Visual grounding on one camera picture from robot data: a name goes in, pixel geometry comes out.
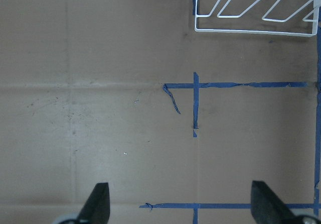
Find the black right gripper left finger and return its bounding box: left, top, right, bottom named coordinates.
left=76, top=182, right=110, bottom=224

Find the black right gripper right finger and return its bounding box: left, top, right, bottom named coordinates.
left=251, top=181, right=311, bottom=224

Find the white wire cup rack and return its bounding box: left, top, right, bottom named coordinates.
left=193, top=0, right=320, bottom=38

